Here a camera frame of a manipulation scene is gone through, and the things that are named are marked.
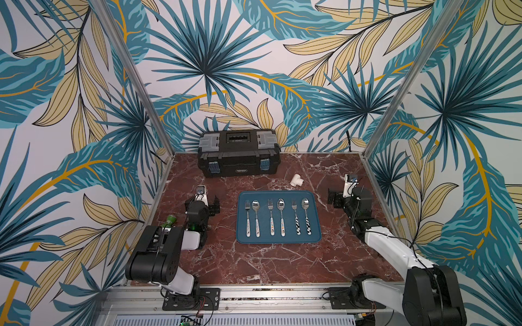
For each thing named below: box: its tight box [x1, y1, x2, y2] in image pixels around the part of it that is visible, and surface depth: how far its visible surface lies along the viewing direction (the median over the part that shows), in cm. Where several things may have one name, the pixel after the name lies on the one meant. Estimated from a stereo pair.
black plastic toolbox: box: [197, 129, 282, 178], surface depth 102 cm
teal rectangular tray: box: [236, 190, 323, 244], surface depth 95 cm
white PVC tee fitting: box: [289, 173, 305, 187], surface depth 108 cm
